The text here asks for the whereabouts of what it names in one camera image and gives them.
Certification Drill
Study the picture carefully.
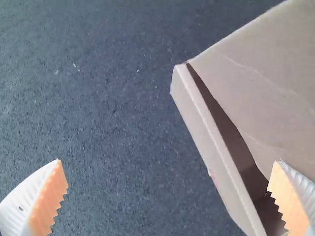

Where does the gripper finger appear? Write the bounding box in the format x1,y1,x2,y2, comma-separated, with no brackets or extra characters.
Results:
266,159,315,236
0,158,69,236

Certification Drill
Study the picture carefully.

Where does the black mat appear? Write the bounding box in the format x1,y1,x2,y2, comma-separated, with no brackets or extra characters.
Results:
0,0,289,236

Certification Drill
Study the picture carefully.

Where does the cardboard box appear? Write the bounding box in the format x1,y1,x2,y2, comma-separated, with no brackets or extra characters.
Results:
169,0,315,236

